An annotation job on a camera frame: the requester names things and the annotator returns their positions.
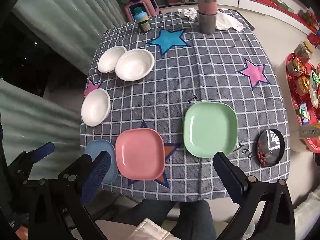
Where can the red topped white cabinet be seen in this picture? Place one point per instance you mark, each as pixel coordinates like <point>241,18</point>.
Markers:
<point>262,2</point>

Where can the glass jar yellow lid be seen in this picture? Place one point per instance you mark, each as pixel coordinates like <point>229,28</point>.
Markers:
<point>303,51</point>

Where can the gold jar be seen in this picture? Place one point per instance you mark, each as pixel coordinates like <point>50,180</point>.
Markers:
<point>302,82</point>

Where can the green square plate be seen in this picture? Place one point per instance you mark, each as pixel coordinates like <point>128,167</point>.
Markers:
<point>210,130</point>

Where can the white fuzzy cloth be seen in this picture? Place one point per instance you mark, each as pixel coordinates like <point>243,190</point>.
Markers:
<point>308,212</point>

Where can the green flat box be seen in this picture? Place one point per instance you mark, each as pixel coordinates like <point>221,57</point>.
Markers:
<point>281,3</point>

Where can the white quilted jacket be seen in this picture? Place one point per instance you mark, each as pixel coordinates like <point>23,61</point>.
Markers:
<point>150,231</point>

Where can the person's legs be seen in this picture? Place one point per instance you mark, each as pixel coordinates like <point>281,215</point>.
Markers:
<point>192,220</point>

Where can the pink and grey flask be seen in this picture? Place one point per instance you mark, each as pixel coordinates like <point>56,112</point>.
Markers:
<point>206,5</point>

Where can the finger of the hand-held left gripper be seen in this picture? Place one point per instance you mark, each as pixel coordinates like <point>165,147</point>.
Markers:
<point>43,151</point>
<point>27,177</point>

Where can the green bottle with blue cap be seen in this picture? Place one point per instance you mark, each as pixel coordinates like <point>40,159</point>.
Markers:
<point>142,20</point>

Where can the blue square plate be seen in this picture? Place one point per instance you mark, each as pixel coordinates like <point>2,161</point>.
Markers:
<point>93,147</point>

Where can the pink square plate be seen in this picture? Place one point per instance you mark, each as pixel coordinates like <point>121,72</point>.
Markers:
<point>140,153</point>

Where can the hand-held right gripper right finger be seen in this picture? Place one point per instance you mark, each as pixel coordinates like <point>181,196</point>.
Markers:
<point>230,180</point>

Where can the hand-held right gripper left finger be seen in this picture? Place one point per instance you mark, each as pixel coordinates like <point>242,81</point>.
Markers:
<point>96,177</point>

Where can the pale green curtain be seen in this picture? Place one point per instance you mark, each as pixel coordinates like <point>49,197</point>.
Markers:
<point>65,17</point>

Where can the red tray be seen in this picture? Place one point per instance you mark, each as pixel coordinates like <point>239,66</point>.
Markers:
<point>293,97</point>

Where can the black round tin red beads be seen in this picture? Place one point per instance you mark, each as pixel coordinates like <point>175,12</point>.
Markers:
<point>271,146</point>

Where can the small green packet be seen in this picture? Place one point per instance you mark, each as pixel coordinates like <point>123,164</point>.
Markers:
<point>303,112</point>

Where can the white crumpled cloth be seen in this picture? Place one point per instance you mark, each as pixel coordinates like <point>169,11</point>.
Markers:
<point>228,21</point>

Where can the large white bowl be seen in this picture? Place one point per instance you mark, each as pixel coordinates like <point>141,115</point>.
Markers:
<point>135,65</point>

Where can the beige printed box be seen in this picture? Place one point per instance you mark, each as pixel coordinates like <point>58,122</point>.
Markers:
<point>310,131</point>

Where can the purple plastic stool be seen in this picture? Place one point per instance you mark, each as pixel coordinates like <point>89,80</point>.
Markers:
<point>142,3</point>

